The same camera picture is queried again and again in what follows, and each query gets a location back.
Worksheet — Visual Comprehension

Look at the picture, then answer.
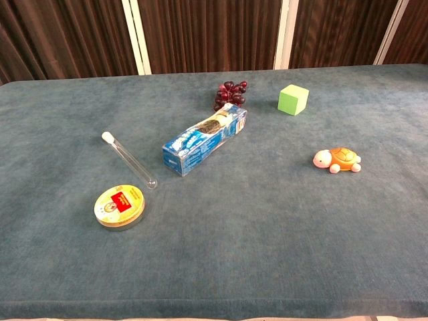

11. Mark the orange shell turtle toy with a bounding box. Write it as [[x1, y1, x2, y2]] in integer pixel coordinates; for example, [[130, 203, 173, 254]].
[[312, 147, 362, 175]]

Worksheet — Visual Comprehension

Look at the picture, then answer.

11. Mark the blue printed cardboard box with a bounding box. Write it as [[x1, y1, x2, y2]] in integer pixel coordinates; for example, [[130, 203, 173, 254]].
[[162, 102, 248, 177]]

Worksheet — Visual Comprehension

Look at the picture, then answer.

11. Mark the dark red grape bunch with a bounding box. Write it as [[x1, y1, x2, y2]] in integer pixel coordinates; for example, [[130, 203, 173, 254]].
[[213, 80, 249, 112]]

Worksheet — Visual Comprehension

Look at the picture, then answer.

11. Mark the blue felt table cloth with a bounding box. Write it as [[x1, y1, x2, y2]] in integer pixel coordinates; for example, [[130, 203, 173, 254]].
[[0, 63, 428, 320]]

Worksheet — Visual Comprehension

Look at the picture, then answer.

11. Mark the clear test tube white cap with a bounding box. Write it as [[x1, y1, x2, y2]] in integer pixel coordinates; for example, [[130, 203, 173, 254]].
[[101, 131, 158, 191]]

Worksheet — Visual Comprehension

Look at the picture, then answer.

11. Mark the green foam cube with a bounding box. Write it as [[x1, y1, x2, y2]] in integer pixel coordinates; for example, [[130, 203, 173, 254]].
[[277, 84, 310, 116]]

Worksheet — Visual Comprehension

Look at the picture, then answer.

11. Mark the round yellow tin red label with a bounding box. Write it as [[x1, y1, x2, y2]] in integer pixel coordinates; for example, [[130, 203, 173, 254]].
[[94, 185, 146, 231]]

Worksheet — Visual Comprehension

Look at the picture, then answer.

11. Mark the brown slatted partition panel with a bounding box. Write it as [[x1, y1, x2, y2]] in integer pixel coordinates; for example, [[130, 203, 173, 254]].
[[0, 0, 138, 86], [137, 0, 282, 75], [289, 0, 399, 70], [383, 0, 428, 66]]

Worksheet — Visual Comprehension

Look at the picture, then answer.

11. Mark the white partition frame post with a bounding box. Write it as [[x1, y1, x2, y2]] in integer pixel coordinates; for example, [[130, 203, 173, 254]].
[[373, 0, 411, 66], [121, 0, 152, 76], [273, 0, 300, 70]]

